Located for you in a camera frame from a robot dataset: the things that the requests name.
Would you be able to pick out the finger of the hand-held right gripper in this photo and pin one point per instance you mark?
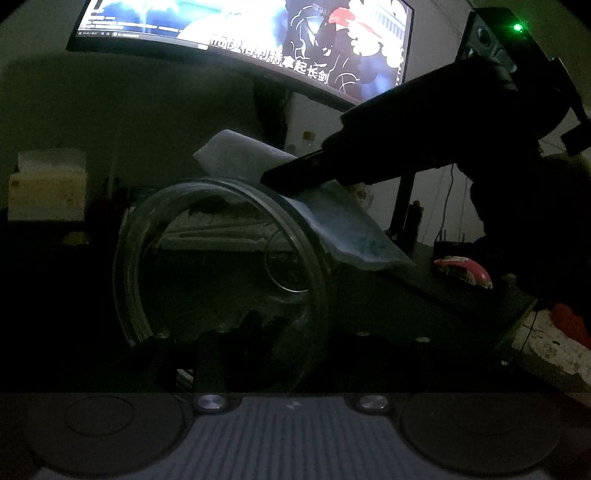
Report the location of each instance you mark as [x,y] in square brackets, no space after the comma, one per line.
[406,129]

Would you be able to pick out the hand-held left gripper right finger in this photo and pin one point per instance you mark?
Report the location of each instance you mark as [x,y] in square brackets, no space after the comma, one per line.
[392,364]

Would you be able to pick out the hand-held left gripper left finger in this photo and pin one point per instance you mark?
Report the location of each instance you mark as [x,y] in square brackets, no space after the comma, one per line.
[210,364]

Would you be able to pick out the white cleaning cloth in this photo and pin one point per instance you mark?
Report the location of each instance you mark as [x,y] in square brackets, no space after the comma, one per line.
[353,226]

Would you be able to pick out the clear glass jar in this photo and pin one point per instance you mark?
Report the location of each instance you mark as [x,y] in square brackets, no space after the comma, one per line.
[316,263]

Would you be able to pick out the black upright stand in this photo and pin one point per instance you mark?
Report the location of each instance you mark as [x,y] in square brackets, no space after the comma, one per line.
[400,207]

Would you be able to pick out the red and white snack packet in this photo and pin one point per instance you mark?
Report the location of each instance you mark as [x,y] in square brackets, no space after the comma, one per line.
[464,270]

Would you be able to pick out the monitor stand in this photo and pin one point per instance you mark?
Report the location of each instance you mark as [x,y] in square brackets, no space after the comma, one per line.
[272,120]

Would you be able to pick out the curved computer monitor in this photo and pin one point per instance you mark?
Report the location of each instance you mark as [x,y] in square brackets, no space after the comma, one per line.
[277,37]

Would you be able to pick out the red cloth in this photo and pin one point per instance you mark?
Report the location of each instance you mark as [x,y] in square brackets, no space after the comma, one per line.
[572,325]

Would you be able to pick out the white cardboard box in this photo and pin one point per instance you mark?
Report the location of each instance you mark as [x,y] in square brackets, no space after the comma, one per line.
[46,194]

